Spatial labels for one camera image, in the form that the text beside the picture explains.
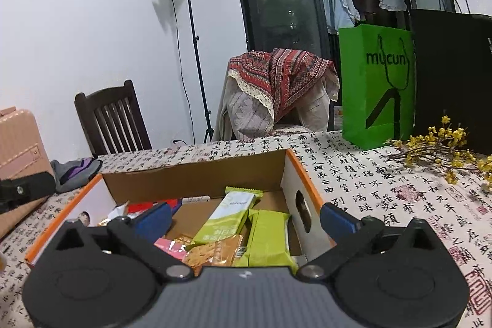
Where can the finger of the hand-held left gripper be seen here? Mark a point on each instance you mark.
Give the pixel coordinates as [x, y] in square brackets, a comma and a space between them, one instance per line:
[27, 189]

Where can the calligraphy printed tablecloth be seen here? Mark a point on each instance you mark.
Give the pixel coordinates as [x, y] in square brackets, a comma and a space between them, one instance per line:
[365, 178]

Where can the dark glass sliding door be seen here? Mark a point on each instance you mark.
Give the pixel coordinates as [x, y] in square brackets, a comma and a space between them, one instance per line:
[276, 5]

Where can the chair with red patterned cloth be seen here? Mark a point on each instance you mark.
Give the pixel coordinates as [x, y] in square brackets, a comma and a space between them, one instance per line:
[246, 116]

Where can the green paper bag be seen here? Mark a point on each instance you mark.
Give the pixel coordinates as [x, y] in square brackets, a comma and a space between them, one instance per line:
[374, 101]

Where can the orange cardboard box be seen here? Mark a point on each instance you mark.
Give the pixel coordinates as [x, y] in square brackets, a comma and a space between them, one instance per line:
[192, 170]

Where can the dark wooden chair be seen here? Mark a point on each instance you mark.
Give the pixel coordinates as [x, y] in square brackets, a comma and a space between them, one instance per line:
[111, 120]

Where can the pink suitcase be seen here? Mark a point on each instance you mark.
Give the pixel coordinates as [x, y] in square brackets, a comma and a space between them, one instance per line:
[19, 147]

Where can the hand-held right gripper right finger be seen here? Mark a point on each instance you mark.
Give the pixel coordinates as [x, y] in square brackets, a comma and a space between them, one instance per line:
[339, 218]

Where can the yellow flower branch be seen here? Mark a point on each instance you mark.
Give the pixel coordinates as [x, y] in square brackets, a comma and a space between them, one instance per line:
[430, 147]

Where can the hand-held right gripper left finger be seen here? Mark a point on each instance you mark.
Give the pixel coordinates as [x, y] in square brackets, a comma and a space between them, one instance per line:
[153, 222]

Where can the red silver snack packet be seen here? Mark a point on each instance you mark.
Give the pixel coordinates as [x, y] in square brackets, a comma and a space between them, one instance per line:
[169, 205]

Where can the white green snack bar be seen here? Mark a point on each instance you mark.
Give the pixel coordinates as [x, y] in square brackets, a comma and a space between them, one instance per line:
[228, 214]

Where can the pink snack packet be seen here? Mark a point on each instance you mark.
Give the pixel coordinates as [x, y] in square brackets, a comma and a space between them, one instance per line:
[171, 249]

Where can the grey purple pouch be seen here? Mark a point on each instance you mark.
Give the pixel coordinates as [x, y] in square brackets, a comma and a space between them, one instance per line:
[77, 172]

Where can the black paper bag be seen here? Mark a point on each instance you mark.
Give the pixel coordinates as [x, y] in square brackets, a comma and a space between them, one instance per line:
[453, 82]

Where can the red patterned cloth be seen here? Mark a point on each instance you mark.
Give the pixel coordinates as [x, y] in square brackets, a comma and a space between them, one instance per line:
[292, 78]

